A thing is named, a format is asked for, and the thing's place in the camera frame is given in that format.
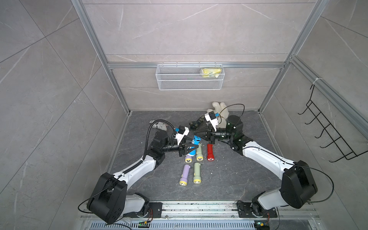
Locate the purple flashlight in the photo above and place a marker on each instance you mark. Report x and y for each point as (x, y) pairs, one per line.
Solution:
(184, 178)
(188, 159)

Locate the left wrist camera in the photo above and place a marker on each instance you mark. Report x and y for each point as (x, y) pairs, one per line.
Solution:
(181, 132)

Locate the white plush toy dog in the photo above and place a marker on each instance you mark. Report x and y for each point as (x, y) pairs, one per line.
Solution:
(223, 112)

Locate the blue flashlight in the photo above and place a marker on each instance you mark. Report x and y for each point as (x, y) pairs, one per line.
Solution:
(196, 140)

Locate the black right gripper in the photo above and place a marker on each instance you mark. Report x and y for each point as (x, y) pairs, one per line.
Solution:
(210, 134)

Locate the red flashlight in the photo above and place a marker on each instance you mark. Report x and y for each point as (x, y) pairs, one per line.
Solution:
(210, 155)

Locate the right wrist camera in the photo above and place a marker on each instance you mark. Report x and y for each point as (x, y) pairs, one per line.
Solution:
(212, 117)

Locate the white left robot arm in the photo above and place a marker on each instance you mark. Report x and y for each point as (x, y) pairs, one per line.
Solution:
(109, 199)

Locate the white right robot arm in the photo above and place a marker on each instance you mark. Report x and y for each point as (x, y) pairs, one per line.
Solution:
(297, 182)

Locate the white wire mesh basket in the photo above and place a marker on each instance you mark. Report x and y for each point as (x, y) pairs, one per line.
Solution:
(172, 77)

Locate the green flashlight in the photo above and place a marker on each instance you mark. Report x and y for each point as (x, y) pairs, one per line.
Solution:
(199, 154)
(197, 177)

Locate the black wall hook rack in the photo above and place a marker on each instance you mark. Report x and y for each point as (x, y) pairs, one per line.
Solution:
(335, 138)

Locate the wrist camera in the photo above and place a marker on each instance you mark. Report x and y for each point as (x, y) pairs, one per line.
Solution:
(181, 132)
(212, 117)

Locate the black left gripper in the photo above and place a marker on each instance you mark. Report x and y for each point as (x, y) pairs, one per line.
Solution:
(183, 150)

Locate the metal base rail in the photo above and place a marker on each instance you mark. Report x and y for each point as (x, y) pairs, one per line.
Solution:
(210, 215)

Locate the yellow packet in basket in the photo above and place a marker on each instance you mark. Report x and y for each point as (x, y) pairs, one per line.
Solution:
(210, 72)

